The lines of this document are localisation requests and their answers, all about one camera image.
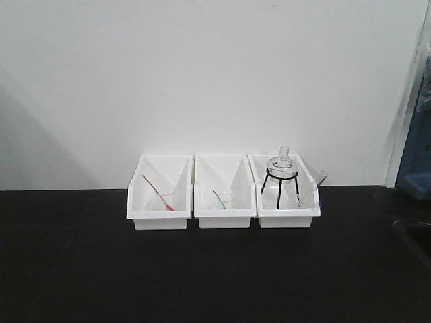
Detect red pipette in beaker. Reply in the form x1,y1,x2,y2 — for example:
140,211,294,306
142,174,175,211

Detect small beaker in bin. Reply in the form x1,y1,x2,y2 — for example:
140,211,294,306
160,188,176,209
216,190,234,210

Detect white plastic bin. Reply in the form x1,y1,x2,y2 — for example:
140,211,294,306
194,155,257,229
127,155,193,231
248,153,321,228

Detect left white plastic bin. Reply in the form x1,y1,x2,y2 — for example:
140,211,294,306
127,155,193,231

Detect green pipette in beaker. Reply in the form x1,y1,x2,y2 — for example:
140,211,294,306
212,190,230,210

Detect round glass flask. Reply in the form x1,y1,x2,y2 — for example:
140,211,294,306
267,146,298,179

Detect clear test tube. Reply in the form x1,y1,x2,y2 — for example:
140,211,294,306
297,170,328,207

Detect blue plastic covered equipment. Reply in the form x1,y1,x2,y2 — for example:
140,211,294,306
385,1,430,200

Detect middle white plastic bin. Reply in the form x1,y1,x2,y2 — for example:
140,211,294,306
194,155,257,229

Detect right white plastic bin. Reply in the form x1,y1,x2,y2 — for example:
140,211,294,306
248,153,321,228

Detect small beaker in left bin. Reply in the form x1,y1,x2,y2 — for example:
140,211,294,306
160,188,176,209

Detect small beaker in middle bin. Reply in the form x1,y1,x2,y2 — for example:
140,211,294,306
216,190,234,210

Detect black wire tripod stand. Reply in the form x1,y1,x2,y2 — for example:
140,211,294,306
261,168,300,209

